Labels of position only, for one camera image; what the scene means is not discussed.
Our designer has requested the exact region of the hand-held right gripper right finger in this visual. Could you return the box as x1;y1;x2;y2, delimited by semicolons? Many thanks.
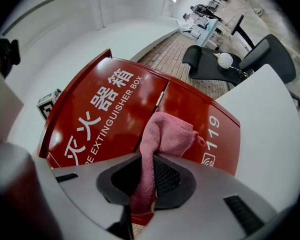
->
137;152;278;240

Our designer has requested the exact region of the black head camera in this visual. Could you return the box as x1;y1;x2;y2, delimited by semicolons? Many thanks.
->
0;38;21;79

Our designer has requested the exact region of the pink cloth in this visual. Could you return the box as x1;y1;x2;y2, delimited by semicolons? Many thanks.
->
129;111;207;216

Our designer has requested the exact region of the black office chair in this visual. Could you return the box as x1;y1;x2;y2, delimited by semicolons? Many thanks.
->
181;14;300;109

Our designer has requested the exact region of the white round ornament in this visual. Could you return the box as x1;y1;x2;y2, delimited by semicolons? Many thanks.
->
213;51;234;70

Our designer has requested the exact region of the light blue desk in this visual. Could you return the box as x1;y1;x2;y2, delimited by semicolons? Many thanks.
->
189;17;220;50

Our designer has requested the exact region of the gold ornament stand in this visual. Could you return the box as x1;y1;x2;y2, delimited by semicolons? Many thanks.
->
229;65;254;79

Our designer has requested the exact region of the red fire extinguisher box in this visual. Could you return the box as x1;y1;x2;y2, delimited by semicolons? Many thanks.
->
37;48;242;226

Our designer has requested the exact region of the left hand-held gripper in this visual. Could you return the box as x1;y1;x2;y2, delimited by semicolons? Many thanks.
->
36;87;63;122

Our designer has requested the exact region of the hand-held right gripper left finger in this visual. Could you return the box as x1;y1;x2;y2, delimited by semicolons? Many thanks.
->
51;152;143;240

